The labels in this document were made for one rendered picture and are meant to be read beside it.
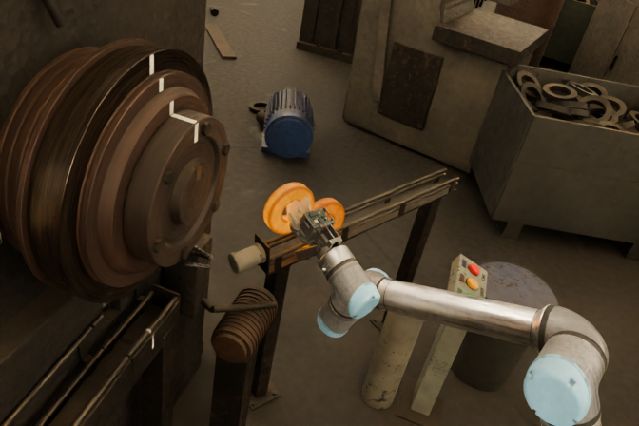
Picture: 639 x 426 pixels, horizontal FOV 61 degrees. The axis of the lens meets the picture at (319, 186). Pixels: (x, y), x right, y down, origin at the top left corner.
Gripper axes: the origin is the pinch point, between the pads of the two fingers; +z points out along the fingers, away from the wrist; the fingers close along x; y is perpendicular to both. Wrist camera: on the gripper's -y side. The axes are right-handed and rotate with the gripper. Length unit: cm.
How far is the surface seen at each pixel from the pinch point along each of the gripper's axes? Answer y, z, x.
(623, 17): -19, 92, -379
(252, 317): -25.8, -16.8, 14.6
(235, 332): -24.5, -19.5, 21.7
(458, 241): -87, 2, -142
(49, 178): 45, -13, 65
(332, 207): -3.8, -3.2, -14.4
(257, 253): -11.7, -5.5, 10.7
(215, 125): 44, -8, 36
